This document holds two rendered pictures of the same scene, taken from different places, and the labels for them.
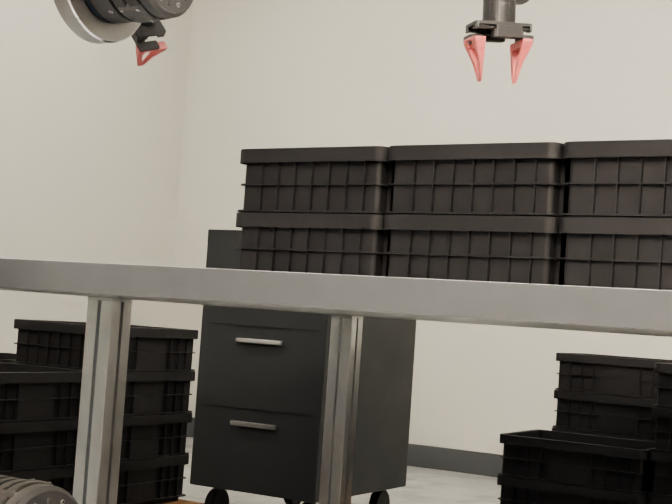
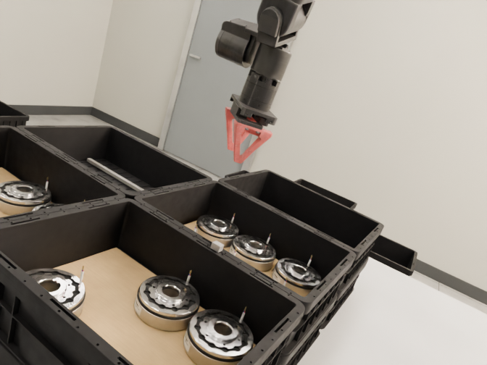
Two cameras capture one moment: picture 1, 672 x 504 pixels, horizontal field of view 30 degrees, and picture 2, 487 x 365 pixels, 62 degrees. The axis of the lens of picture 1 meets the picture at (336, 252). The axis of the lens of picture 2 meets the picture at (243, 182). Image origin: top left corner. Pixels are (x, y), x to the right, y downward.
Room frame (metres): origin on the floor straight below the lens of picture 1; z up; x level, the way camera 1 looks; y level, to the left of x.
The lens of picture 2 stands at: (2.22, 0.46, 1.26)
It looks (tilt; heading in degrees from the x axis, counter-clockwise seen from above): 18 degrees down; 262
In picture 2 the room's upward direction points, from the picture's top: 18 degrees clockwise
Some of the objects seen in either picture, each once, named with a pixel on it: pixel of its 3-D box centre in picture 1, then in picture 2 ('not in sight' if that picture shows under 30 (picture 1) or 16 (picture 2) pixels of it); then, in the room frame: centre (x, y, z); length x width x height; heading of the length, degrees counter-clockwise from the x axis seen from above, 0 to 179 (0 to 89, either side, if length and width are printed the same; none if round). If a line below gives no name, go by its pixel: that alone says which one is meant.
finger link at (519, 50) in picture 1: (507, 56); (240, 129); (2.15, -0.27, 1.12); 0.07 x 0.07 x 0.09; 11
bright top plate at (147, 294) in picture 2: not in sight; (169, 295); (2.20, -0.11, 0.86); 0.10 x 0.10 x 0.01
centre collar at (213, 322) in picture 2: not in sight; (222, 329); (2.11, -0.05, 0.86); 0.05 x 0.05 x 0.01
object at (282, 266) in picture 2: not in sight; (298, 271); (1.94, -0.30, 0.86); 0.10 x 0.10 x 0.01
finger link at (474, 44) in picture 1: (487, 54); (245, 135); (2.15, -0.24, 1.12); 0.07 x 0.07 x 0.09; 11
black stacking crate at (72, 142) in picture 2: not in sight; (113, 176); (2.40, -0.52, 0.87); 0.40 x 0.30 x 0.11; 146
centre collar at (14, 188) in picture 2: not in sight; (24, 190); (2.53, -0.33, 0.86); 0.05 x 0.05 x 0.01
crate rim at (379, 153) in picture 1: (370, 170); (147, 278); (2.24, -0.05, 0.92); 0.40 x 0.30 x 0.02; 146
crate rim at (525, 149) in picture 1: (523, 169); (248, 231); (2.07, -0.30, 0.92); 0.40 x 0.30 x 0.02; 146
